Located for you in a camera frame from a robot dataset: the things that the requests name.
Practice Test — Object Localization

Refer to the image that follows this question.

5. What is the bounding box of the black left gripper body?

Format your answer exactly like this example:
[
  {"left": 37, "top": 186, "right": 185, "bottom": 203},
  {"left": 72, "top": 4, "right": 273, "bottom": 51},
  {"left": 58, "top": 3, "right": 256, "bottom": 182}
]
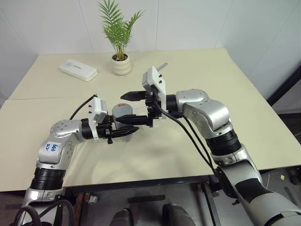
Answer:
[{"left": 97, "top": 114, "right": 114, "bottom": 145}]

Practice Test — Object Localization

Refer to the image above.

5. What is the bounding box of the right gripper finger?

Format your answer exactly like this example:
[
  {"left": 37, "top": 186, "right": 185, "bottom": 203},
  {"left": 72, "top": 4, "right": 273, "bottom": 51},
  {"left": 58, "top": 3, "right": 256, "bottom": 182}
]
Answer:
[
  {"left": 120, "top": 91, "right": 147, "bottom": 102},
  {"left": 116, "top": 114, "right": 150, "bottom": 127}
]

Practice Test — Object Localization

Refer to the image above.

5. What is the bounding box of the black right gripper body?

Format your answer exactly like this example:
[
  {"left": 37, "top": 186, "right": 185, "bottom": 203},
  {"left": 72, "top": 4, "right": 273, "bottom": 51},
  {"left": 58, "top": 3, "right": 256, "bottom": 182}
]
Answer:
[{"left": 144, "top": 86, "right": 163, "bottom": 129}]

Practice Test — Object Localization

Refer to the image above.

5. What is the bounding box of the grey cylindrical cup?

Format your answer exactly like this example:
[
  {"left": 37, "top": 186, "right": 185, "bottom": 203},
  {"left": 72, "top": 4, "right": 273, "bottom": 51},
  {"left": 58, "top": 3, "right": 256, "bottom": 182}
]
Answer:
[{"left": 111, "top": 103, "right": 135, "bottom": 143}]

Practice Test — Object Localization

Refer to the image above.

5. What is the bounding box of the white flat plastic box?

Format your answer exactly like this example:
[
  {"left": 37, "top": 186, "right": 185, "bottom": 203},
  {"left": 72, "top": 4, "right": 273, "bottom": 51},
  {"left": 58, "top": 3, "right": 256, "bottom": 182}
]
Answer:
[{"left": 59, "top": 59, "right": 99, "bottom": 82}]

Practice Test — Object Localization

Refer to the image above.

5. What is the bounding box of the white ribbed plant pot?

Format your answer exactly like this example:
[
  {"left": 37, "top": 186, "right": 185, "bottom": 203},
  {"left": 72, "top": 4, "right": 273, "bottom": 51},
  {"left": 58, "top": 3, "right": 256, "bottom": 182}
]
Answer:
[{"left": 111, "top": 53, "right": 132, "bottom": 76}]

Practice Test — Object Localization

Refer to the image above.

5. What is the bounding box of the green palm plant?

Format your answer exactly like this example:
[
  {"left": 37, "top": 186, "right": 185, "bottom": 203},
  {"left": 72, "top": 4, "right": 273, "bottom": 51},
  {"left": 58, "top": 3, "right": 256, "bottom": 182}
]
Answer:
[{"left": 97, "top": 0, "right": 146, "bottom": 61}]

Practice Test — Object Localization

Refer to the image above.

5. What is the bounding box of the black strip on floor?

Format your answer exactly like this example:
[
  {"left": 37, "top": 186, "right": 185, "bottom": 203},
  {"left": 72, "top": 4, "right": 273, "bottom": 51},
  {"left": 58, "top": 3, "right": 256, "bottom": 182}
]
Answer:
[{"left": 127, "top": 195, "right": 166, "bottom": 204}]

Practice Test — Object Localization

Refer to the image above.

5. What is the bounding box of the dark rounded shape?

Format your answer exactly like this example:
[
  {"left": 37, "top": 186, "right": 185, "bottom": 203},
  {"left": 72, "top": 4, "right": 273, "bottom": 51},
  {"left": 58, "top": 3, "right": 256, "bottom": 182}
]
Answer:
[
  {"left": 112, "top": 208, "right": 135, "bottom": 226},
  {"left": 162, "top": 202, "right": 196, "bottom": 226}
]

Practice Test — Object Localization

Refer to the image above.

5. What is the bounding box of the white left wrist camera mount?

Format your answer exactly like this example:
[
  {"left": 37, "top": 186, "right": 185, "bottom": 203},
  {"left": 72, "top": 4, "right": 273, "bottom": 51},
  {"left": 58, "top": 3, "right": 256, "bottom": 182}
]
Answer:
[{"left": 88, "top": 96, "right": 109, "bottom": 142}]

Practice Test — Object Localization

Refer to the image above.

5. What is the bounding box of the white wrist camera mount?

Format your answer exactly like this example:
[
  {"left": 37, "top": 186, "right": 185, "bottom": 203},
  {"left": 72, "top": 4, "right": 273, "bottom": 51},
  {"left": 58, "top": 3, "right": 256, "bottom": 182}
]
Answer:
[
  {"left": 142, "top": 65, "right": 168, "bottom": 119},
  {"left": 88, "top": 96, "right": 109, "bottom": 142}
]

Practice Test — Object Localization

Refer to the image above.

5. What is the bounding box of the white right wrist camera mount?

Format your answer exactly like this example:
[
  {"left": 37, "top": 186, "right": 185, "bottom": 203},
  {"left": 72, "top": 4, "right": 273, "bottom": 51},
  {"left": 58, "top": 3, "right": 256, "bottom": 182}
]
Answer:
[{"left": 142, "top": 65, "right": 168, "bottom": 119}]

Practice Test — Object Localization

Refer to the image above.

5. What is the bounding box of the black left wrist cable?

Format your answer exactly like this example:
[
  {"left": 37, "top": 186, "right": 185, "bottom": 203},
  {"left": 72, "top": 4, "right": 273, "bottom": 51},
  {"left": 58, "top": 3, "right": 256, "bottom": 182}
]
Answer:
[{"left": 70, "top": 94, "right": 98, "bottom": 121}]

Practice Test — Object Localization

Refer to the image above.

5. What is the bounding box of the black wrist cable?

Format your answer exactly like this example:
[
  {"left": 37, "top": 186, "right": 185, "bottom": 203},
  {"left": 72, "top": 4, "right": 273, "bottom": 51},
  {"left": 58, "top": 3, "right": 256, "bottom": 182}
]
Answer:
[
  {"left": 155, "top": 103, "right": 216, "bottom": 170},
  {"left": 70, "top": 94, "right": 98, "bottom": 121},
  {"left": 181, "top": 115, "right": 217, "bottom": 175}
]

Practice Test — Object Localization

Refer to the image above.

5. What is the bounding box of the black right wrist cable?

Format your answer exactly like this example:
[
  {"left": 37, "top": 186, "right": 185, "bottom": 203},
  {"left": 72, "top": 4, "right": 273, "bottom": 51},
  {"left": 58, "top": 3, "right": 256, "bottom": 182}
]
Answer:
[
  {"left": 155, "top": 103, "right": 216, "bottom": 170},
  {"left": 181, "top": 115, "right": 217, "bottom": 175}
]

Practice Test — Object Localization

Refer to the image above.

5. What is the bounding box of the black metal table frame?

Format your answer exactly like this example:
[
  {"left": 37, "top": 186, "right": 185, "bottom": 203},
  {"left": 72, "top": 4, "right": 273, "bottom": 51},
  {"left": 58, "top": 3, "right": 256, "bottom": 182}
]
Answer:
[{"left": 63, "top": 174, "right": 223, "bottom": 226}]

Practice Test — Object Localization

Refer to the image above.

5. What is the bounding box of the thick black looped cable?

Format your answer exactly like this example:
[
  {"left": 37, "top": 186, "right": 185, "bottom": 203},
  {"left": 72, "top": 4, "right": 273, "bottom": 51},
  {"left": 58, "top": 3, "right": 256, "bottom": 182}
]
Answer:
[{"left": 13, "top": 199, "right": 75, "bottom": 226}]

